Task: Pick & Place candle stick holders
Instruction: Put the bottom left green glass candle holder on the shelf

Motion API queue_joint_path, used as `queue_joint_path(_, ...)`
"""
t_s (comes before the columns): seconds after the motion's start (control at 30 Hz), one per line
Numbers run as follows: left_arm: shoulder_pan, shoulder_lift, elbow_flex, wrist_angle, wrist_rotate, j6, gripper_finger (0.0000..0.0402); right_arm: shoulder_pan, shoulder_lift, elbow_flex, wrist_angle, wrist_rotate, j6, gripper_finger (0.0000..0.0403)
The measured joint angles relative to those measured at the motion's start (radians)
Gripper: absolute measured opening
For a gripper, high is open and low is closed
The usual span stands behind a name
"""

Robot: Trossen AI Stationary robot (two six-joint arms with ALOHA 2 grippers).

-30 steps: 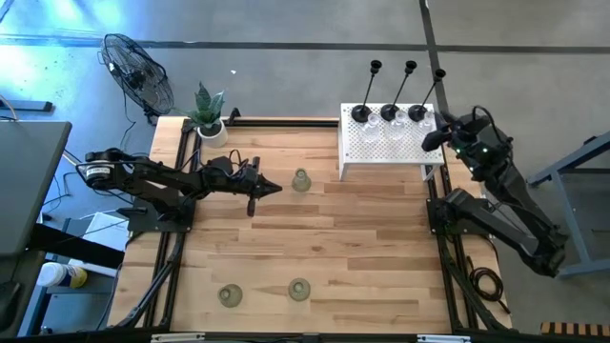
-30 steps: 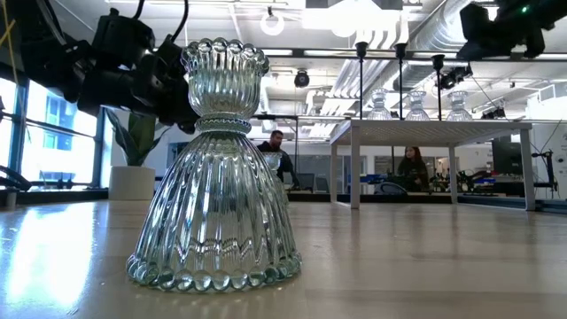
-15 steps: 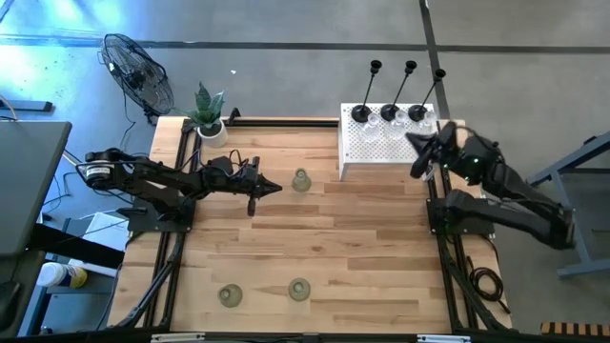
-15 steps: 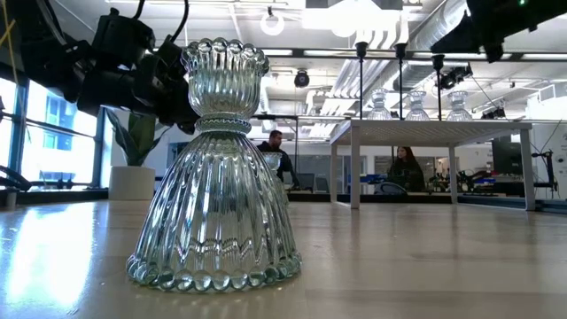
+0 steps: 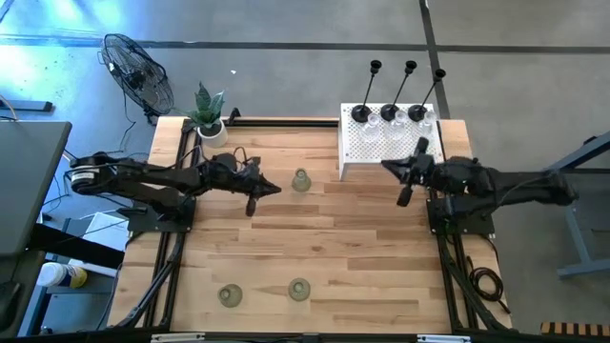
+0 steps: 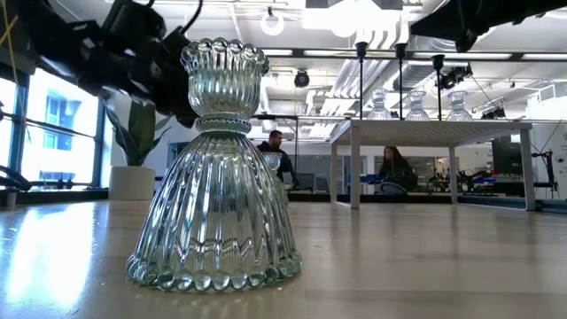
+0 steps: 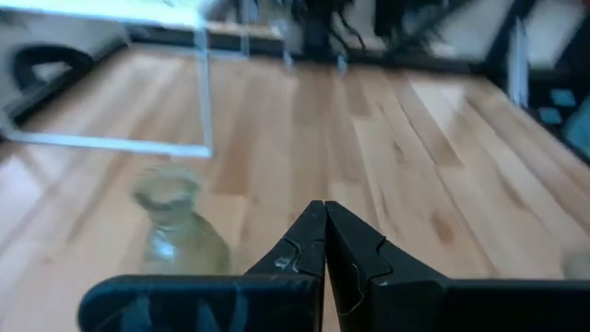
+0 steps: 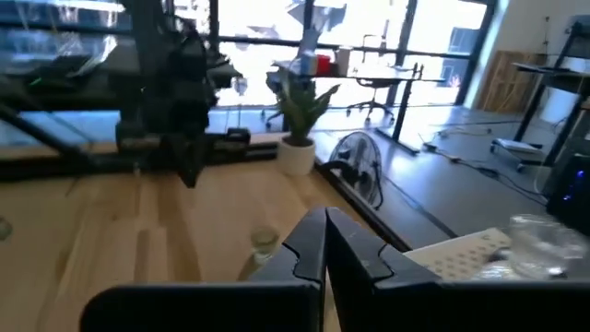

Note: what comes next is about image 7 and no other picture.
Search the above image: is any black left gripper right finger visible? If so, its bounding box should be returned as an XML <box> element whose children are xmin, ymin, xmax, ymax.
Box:
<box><xmin>324</xmin><ymin>200</ymin><xmax>590</xmax><ymax>332</ymax></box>

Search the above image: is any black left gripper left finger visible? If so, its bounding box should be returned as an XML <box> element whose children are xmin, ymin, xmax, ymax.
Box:
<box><xmin>77</xmin><ymin>199</ymin><xmax>327</xmax><ymax>332</ymax></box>

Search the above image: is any green ribbed glass candle holder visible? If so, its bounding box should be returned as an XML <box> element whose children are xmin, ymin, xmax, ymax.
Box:
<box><xmin>131</xmin><ymin>165</ymin><xmax>231</xmax><ymax>277</ymax></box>

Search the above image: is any white perforated metal riser shelf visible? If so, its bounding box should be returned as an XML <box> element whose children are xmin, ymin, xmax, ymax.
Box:
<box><xmin>0</xmin><ymin>0</ymin><xmax>216</xmax><ymax>160</ymax></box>

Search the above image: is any blue-grey bench frame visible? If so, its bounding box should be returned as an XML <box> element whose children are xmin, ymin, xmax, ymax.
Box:
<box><xmin>505</xmin><ymin>18</ymin><xmax>590</xmax><ymax>160</ymax></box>

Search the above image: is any black arched bracket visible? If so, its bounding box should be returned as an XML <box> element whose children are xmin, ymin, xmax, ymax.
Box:
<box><xmin>12</xmin><ymin>43</ymin><xmax>96</xmax><ymax>96</ymax></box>

